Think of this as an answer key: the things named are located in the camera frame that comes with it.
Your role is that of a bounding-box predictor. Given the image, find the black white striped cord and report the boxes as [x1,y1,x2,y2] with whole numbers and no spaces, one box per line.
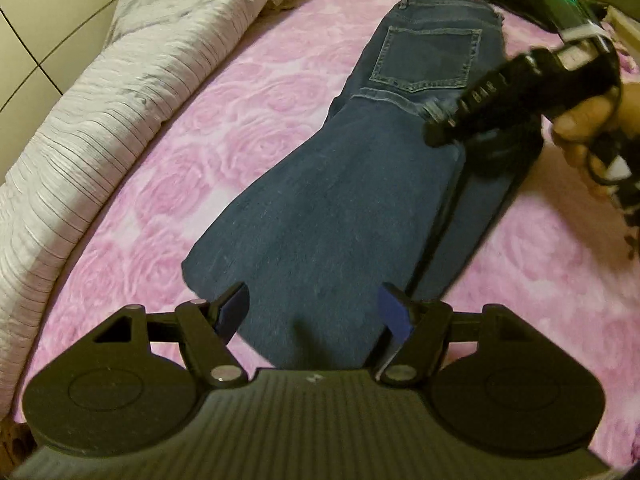
[587,135,640,261]

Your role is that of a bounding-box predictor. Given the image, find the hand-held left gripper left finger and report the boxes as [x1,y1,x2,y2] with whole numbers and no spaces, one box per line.
[93,282,251,389]

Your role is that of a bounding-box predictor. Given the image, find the person's right hand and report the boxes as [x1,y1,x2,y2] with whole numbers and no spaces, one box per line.
[549,94,640,197]

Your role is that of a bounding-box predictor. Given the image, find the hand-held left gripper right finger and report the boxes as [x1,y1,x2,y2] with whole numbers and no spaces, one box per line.
[375,282,537,389]

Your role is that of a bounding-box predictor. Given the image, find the pink rose-patterned blanket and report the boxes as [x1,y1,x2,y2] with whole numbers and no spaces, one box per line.
[10,0,640,466]

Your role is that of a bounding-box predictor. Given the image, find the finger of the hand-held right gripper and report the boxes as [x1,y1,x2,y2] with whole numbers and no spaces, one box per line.
[422,87,496,150]

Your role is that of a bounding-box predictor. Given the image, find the blue denim jeans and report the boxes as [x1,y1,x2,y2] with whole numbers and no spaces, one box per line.
[181,0,546,370]

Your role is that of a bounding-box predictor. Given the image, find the white ribbed quilt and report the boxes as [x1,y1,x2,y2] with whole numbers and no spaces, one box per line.
[0,0,341,413]

